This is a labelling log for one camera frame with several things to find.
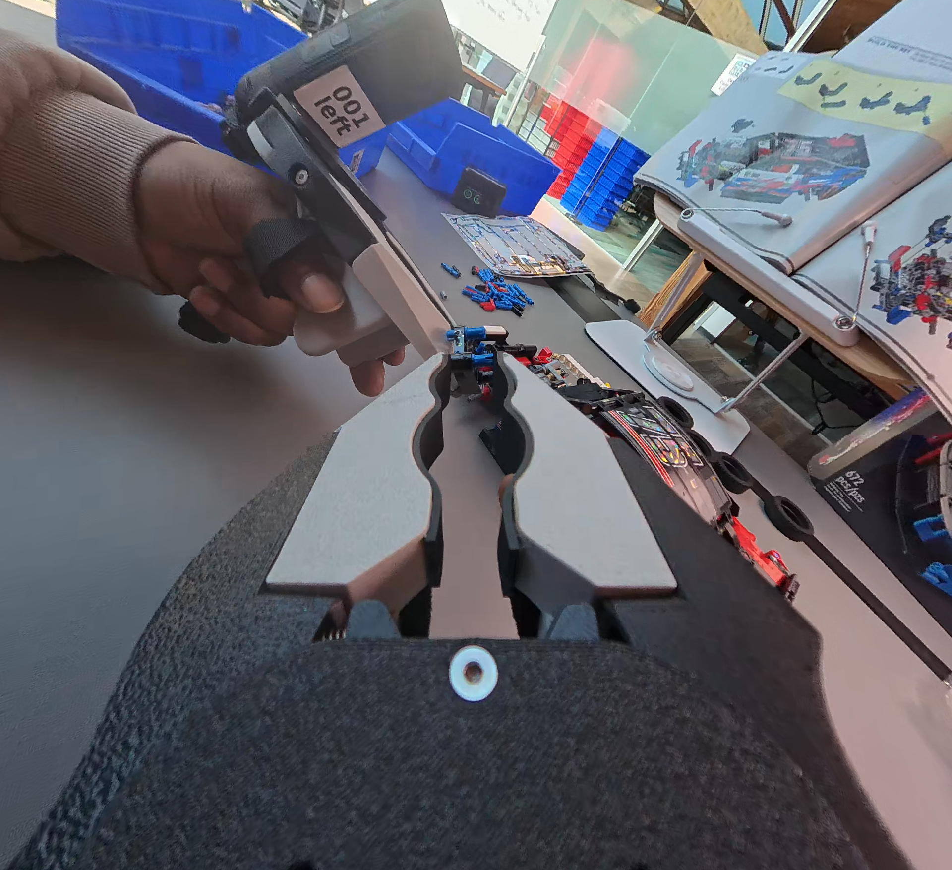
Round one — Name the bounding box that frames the white book stand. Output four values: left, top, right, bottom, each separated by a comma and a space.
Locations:
585, 174, 952, 456

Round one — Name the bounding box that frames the shiny sticker sheet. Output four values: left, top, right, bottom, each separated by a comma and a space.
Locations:
442, 213, 592, 279

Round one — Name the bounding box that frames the toy car set box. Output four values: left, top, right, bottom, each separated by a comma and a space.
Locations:
807, 386, 952, 636

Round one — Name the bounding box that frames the small black device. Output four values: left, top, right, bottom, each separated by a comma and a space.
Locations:
454, 167, 508, 216

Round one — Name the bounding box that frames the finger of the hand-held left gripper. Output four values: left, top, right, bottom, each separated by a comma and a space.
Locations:
353, 230, 455, 362

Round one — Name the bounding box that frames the large blue plastic bin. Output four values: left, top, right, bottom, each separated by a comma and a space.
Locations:
56, 0, 388, 175

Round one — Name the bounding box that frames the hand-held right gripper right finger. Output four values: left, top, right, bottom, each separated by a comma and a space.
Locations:
497, 354, 678, 638

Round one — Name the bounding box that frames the person's left hand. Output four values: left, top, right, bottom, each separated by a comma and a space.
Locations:
134, 139, 409, 398

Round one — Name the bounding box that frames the stack of blue bins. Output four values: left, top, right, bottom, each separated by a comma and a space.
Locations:
561, 129, 652, 231

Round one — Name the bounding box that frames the grey desk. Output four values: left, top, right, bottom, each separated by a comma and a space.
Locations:
0, 0, 952, 870

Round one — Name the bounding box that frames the glass partition panel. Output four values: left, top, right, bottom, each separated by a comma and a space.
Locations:
521, 0, 745, 268

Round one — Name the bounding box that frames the open instruction booklet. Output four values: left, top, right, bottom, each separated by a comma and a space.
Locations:
636, 0, 952, 425

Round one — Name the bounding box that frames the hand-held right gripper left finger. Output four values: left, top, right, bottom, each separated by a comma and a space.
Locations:
266, 354, 453, 638

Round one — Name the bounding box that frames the stack of red bins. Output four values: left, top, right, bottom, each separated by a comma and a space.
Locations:
539, 96, 618, 197

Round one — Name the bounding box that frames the toy brick race car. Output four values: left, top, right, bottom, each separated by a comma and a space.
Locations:
479, 342, 800, 599

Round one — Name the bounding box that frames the pile of blue red pins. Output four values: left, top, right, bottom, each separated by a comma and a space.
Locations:
461, 267, 535, 313

